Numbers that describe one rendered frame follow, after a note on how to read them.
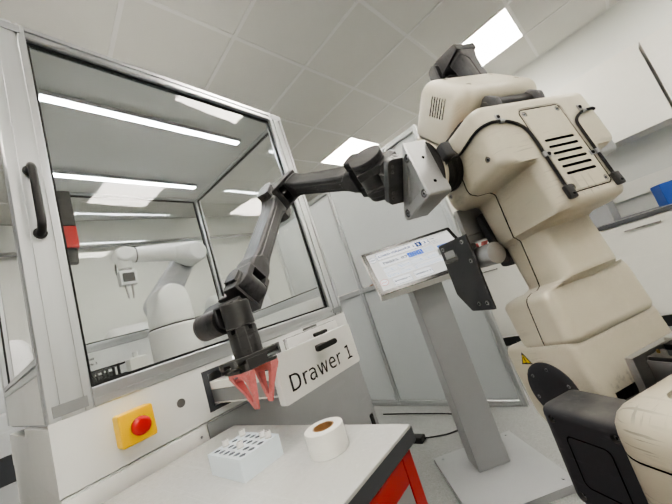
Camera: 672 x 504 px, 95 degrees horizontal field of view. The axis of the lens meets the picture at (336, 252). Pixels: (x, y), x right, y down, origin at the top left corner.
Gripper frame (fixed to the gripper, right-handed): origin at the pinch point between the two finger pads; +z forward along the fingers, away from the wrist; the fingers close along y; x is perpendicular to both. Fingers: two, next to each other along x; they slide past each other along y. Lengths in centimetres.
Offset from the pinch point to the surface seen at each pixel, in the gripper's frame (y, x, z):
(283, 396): -7.3, -4.2, 2.3
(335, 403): -52, -41, 24
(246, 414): -15.6, -38.5, 9.4
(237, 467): 7.6, -0.9, 7.8
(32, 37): 16, -34, -111
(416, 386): -189, -96, 72
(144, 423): 12.1, -29.6, -2.2
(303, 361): -15.5, -4.4, -2.3
